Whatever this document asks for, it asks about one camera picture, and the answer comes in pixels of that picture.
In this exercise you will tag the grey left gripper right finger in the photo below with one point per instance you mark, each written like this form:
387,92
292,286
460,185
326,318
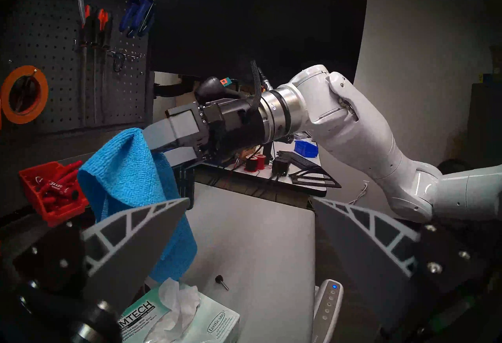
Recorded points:
361,264

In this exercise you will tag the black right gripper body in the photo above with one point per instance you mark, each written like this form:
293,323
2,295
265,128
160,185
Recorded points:
235,126

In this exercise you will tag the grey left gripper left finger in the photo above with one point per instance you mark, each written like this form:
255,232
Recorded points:
129,256

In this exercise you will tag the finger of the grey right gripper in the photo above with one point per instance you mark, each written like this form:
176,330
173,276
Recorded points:
182,157
176,132

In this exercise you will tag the blue microfiber shop towel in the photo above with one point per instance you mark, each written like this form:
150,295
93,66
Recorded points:
125,173

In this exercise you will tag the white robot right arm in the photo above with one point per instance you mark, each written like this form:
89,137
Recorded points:
372,142

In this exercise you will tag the tiny red thread spool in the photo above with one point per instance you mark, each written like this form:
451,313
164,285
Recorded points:
251,164
262,161

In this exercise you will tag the white Coway air purifier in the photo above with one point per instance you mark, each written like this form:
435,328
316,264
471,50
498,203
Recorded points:
327,311

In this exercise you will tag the black desk device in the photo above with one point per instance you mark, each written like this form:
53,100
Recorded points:
280,166

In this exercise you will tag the blue plastic bin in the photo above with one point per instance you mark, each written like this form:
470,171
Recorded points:
306,149

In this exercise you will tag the red bin with connectors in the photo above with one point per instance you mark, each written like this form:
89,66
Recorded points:
59,213

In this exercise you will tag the black carabiner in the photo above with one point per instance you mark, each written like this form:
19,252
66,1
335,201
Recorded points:
118,62

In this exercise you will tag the small black screw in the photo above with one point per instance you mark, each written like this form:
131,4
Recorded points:
219,279

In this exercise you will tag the red plastic connectors bundle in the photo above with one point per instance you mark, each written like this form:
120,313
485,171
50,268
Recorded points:
59,185

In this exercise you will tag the green Kimtech tissue box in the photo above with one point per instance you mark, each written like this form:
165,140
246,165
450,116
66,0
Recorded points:
204,326

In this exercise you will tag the black computer monitor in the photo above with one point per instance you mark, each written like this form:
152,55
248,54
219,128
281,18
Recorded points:
255,13

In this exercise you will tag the orange tape roll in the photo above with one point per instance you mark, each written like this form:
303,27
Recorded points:
39,103

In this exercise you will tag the dark grey pegboard panel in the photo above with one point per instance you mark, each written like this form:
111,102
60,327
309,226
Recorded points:
51,52

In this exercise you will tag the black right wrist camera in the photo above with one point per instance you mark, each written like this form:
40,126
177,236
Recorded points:
211,87

